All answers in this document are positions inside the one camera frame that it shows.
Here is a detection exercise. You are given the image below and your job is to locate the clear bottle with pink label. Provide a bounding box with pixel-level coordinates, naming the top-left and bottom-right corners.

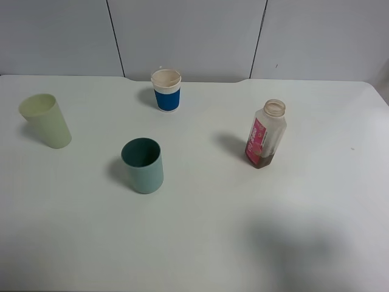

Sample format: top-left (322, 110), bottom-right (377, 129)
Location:
top-left (245, 99), bottom-right (287, 169)

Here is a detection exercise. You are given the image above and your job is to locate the teal green plastic cup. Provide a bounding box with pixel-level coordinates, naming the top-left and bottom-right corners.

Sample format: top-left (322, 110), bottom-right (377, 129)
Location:
top-left (121, 137), bottom-right (164, 194)

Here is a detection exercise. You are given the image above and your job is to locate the blue sleeved paper cup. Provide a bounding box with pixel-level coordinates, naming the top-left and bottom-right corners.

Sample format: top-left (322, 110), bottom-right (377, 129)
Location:
top-left (151, 68), bottom-right (182, 113)

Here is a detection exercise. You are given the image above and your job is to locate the pale yellow plastic cup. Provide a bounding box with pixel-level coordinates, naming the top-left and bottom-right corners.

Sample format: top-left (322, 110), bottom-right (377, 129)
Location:
top-left (18, 94), bottom-right (72, 149)

